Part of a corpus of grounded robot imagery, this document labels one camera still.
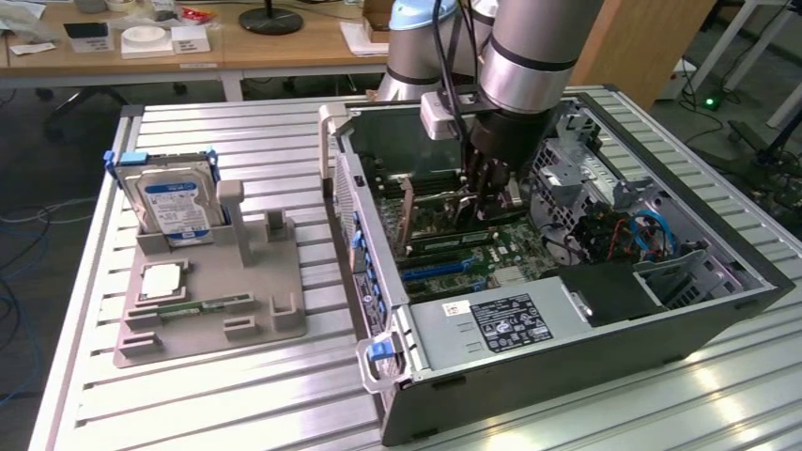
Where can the green motherboard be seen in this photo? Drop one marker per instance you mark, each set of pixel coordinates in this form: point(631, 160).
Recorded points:
point(519, 244)

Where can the black topped white box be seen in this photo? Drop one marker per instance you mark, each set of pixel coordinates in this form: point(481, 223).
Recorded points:
point(91, 42)

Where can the green graphics card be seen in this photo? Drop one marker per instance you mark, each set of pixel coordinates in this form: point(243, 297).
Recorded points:
point(433, 211)

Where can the black and silver PC case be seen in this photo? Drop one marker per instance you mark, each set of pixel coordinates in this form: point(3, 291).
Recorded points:
point(563, 376)

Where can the white paper label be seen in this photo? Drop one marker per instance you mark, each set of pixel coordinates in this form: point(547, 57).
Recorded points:
point(31, 48)

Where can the hard disk with blue caddy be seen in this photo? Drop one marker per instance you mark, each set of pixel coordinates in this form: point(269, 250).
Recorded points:
point(175, 206)

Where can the silver chipset heatsink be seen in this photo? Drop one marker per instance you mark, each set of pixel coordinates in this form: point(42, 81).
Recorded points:
point(510, 277)

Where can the silver disk bay cage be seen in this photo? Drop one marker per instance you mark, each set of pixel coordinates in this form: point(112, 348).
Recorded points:
point(563, 176)

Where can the plain white box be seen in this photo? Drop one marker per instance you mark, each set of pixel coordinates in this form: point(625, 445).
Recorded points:
point(190, 42)

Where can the silver CPU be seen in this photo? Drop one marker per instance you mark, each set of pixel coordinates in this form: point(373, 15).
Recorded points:
point(162, 281)

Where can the green RAM stick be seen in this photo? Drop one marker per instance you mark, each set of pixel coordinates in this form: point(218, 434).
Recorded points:
point(451, 240)
point(188, 307)

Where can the white box with round dish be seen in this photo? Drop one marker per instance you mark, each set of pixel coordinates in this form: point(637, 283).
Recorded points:
point(147, 42)

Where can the green lit power switch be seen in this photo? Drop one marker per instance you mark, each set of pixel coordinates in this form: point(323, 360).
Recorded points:
point(710, 101)

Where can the wooden cabinet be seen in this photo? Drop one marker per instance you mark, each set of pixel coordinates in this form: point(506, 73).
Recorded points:
point(626, 47)

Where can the grey disk bay bracket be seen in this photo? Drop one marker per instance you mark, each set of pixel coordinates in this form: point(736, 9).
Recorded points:
point(689, 282)

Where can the brown cardboard box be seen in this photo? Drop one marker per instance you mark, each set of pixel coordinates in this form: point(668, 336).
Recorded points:
point(377, 14)

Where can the black plastic shroud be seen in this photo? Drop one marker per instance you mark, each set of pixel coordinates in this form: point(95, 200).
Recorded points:
point(610, 291)

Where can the grey power supply unit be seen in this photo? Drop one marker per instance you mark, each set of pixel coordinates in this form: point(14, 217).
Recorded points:
point(451, 347)

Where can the red small package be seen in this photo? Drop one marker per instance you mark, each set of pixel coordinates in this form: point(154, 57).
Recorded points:
point(195, 15)

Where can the black round lamp base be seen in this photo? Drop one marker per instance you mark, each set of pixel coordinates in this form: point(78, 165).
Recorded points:
point(270, 21)

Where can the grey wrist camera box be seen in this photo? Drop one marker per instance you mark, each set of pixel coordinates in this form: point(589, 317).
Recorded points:
point(438, 119)

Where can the white paper stack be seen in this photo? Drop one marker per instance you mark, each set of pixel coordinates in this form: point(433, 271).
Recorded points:
point(363, 42)

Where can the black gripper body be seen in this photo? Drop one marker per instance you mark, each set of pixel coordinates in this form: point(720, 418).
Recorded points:
point(507, 136)

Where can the grey cup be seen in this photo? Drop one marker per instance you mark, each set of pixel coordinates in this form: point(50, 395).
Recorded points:
point(91, 5)

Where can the clear plastic bag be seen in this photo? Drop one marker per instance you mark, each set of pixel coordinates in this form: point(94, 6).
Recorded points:
point(22, 19)

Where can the black RAM slot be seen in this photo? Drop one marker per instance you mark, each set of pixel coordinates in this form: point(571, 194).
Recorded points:
point(419, 179)
point(419, 175)
point(433, 187)
point(426, 183)

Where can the wooden desk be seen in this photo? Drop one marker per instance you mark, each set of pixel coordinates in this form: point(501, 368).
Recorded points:
point(126, 66)

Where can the white desk frame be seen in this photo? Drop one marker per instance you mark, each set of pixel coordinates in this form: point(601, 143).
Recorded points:
point(785, 104)

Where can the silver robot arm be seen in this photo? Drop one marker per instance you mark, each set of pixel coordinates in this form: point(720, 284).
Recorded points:
point(533, 61)

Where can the dark small object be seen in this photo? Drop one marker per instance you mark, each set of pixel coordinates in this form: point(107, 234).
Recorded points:
point(164, 11)

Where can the grey parts rack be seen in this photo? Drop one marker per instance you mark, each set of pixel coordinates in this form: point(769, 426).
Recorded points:
point(251, 291)

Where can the black office chair base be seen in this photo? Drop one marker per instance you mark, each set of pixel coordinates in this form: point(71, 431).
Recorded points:
point(82, 101)

